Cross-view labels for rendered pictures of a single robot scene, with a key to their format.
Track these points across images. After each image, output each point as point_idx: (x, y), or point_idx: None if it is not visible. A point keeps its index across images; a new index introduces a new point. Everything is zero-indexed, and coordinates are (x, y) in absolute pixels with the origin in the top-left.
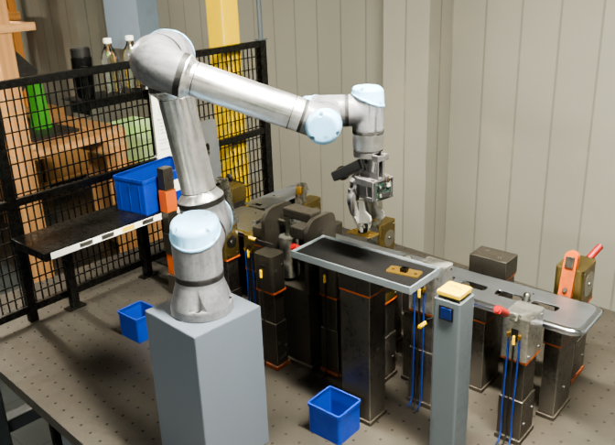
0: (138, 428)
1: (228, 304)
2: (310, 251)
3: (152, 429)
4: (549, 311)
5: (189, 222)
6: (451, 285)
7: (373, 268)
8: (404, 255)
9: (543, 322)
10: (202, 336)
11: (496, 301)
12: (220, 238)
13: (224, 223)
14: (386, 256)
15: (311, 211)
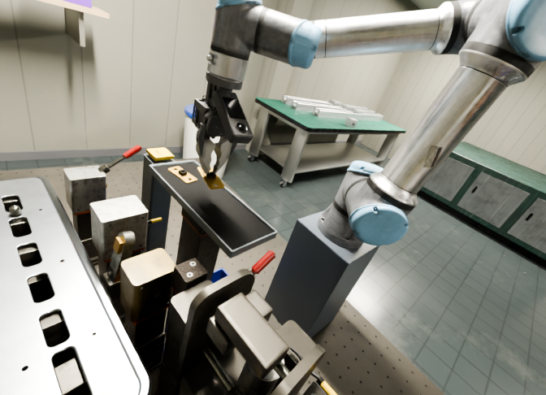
0: (355, 342)
1: (321, 214)
2: (255, 229)
3: (345, 338)
4: (23, 196)
5: (374, 167)
6: (159, 154)
7: (205, 186)
8: (128, 236)
9: (54, 188)
10: None
11: (49, 222)
12: (346, 174)
13: (353, 189)
14: (181, 195)
15: (237, 302)
